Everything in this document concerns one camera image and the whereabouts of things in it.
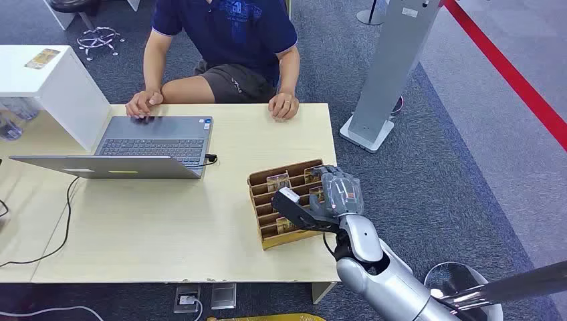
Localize person's left hand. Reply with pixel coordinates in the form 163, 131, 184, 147
268, 92, 300, 122

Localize person's right hand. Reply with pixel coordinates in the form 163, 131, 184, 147
125, 90, 164, 120

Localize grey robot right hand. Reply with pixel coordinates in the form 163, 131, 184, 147
308, 165, 365, 218

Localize cardboard card holder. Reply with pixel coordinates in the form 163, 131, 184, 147
247, 158, 332, 250

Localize person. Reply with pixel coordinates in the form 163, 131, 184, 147
125, 0, 301, 122

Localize grey laptop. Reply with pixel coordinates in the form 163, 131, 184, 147
9, 116, 215, 181

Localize white box shelf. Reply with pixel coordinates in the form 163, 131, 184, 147
0, 44, 112, 153

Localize chrome chair base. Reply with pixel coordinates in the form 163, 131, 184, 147
76, 26, 126, 62

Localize grey kiosk stand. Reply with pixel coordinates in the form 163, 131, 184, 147
339, 0, 444, 154

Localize clear plastic bottle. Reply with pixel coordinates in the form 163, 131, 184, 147
9, 97, 41, 122
0, 112, 24, 142

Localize white furniture panel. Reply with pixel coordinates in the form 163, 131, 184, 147
43, 0, 79, 31

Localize black chair seat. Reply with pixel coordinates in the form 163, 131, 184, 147
48, 0, 101, 14

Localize round stanchion base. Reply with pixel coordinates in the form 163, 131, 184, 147
356, 0, 389, 26

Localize yellow floor tape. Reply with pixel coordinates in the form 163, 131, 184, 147
205, 313, 327, 321

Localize floor socket box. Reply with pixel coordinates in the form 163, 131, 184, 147
211, 283, 237, 310
173, 284, 201, 314

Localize chrome stanchion with round base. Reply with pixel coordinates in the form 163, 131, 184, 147
423, 260, 567, 321

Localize red barrier strip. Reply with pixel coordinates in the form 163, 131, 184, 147
442, 0, 567, 153

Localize black laptop power cable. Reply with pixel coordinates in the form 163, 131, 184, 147
186, 153, 219, 170

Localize kiosk cable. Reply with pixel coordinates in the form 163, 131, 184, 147
389, 95, 405, 118

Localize long black cable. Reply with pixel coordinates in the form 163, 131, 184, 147
0, 177, 81, 268

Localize white plug cable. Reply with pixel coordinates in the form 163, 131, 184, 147
179, 296, 204, 321

